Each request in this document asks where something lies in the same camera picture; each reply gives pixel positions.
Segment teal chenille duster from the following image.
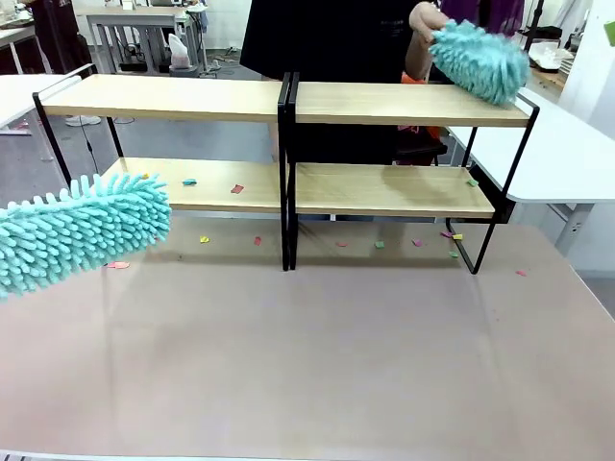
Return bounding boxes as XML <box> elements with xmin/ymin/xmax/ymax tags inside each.
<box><xmin>0</xmin><ymin>172</ymin><xmax>173</xmax><ymax>302</ymax></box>
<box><xmin>428</xmin><ymin>18</ymin><xmax>532</xmax><ymax>108</ymax></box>

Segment person left forearm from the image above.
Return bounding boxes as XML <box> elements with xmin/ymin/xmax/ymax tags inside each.
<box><xmin>404</xmin><ymin>37</ymin><xmax>434</xmax><ymax>81</ymax></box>

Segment person left hand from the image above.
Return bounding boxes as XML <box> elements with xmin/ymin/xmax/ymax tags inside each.
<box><xmin>407</xmin><ymin>1</ymin><xmax>454</xmax><ymax>48</ymax></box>

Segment wooden background workbench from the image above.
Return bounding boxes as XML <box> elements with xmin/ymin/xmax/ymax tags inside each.
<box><xmin>516</xmin><ymin>26</ymin><xmax>578</xmax><ymax>88</ymax></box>

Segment black stand pole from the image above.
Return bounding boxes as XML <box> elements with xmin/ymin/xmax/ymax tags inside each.
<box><xmin>521</xmin><ymin>0</ymin><xmax>548</xmax><ymax>55</ymax></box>

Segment purple hanging garment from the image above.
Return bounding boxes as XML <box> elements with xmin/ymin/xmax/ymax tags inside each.
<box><xmin>439</xmin><ymin>0</ymin><xmax>526</xmax><ymax>38</ymax></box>

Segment white rounded table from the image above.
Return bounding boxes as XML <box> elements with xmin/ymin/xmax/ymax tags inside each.
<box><xmin>444</xmin><ymin>85</ymin><xmax>615</xmax><ymax>255</ymax></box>

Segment orange chair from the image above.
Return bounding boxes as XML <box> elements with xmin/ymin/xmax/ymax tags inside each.
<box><xmin>395</xmin><ymin>71</ymin><xmax>449</xmax><ymax>167</ymax></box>

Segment person torso in black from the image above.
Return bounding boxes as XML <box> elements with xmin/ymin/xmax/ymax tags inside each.
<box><xmin>238</xmin><ymin>0</ymin><xmax>449</xmax><ymax>167</ymax></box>

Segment white plastic bag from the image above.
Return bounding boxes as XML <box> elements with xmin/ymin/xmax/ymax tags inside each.
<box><xmin>166</xmin><ymin>33</ymin><xmax>192</xmax><ymax>70</ymax></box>

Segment grey background desk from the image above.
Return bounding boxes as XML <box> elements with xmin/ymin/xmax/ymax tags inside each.
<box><xmin>85</xmin><ymin>3</ymin><xmax>210</xmax><ymax>74</ymax></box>

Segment background person in maroon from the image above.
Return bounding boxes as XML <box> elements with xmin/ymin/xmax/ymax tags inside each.
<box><xmin>18</xmin><ymin>0</ymin><xmax>93</xmax><ymax>76</ymax></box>

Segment white side table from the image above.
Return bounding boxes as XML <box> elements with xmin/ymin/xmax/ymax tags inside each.
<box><xmin>0</xmin><ymin>73</ymin><xmax>84</xmax><ymax>163</ymax></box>

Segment wooden shelf unit black frame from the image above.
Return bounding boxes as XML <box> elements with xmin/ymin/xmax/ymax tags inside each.
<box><xmin>32</xmin><ymin>61</ymin><xmax>294</xmax><ymax>272</ymax></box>
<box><xmin>283</xmin><ymin>71</ymin><xmax>541</xmax><ymax>276</ymax></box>

